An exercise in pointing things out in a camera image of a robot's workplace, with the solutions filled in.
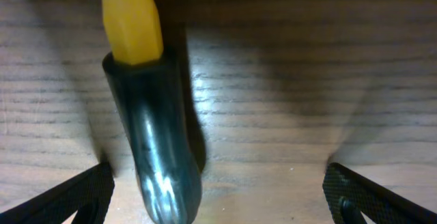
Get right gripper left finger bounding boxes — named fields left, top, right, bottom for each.
left=1, top=163, right=115, bottom=224

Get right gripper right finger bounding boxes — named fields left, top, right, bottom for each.
left=322, top=163, right=436, bottom=224

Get black yellow screwdriver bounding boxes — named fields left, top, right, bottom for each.
left=102, top=0, right=202, bottom=223

